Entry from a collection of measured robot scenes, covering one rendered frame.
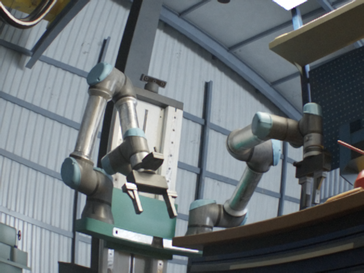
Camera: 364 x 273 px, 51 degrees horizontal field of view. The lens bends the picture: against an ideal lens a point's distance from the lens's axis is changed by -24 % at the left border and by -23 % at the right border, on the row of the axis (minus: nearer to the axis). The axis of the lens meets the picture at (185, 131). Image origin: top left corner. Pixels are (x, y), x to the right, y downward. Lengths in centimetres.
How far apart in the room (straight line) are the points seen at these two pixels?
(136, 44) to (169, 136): 305
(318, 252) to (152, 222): 135
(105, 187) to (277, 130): 74
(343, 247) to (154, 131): 166
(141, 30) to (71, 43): 585
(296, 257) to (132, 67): 435
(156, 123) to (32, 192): 741
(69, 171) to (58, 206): 800
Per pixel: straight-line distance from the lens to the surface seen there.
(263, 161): 183
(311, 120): 139
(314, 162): 134
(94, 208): 181
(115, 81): 187
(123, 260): 207
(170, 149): 224
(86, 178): 176
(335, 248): 79
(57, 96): 1035
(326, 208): 84
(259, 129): 142
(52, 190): 973
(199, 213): 205
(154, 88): 229
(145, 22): 543
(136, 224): 203
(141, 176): 151
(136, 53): 516
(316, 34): 158
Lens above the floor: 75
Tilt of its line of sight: 23 degrees up
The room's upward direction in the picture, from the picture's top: 6 degrees clockwise
